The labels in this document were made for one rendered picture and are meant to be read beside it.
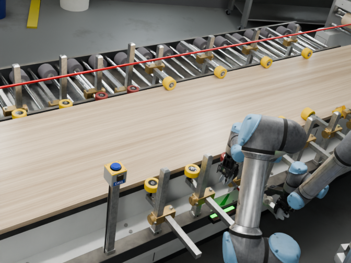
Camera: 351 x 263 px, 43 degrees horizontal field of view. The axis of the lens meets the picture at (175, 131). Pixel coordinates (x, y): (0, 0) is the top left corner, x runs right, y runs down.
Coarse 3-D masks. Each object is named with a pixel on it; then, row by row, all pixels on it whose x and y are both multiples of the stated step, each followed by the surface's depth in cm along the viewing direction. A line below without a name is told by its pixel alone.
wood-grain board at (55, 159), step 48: (336, 48) 401; (144, 96) 288; (192, 96) 296; (240, 96) 306; (288, 96) 315; (336, 96) 326; (0, 144) 230; (48, 144) 235; (96, 144) 241; (144, 144) 247; (192, 144) 253; (0, 192) 203; (48, 192) 207; (96, 192) 212
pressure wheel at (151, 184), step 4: (148, 180) 223; (152, 180) 223; (156, 180) 223; (144, 184) 222; (148, 184) 220; (152, 184) 221; (156, 184) 221; (148, 188) 219; (152, 188) 218; (156, 188) 219; (152, 192) 220; (156, 192) 221
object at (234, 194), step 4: (232, 192) 242; (236, 192) 244; (220, 196) 237; (224, 196) 239; (232, 196) 244; (236, 196) 247; (216, 200) 237; (220, 200) 239; (228, 200) 244; (232, 200) 247; (236, 200) 250
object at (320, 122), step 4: (316, 116) 285; (316, 120) 284; (320, 120) 283; (320, 124) 282; (324, 124) 280; (328, 124) 280; (324, 128) 280; (336, 132) 274; (340, 132) 275; (336, 136) 274; (340, 136) 272; (344, 136) 271
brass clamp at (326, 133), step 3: (324, 129) 274; (327, 129) 273; (336, 129) 275; (339, 129) 275; (324, 132) 272; (327, 132) 271; (330, 132) 271; (333, 132) 272; (324, 135) 273; (327, 135) 271; (330, 135) 272; (333, 135) 275; (327, 138) 274
